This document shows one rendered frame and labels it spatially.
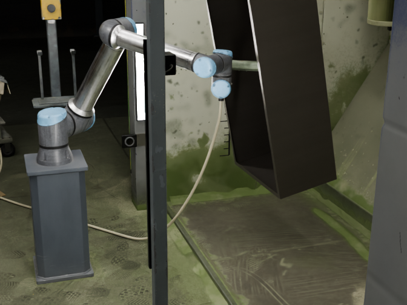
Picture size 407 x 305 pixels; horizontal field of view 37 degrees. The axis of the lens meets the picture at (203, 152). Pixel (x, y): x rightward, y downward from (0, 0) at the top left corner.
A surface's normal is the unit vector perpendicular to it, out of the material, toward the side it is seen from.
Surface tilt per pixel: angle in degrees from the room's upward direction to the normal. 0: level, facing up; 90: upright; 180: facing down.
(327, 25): 90
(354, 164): 57
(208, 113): 90
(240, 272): 0
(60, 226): 90
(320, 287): 0
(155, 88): 90
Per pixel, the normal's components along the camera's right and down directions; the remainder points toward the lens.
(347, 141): -0.79, -0.44
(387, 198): -0.95, 0.09
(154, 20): 0.31, 0.30
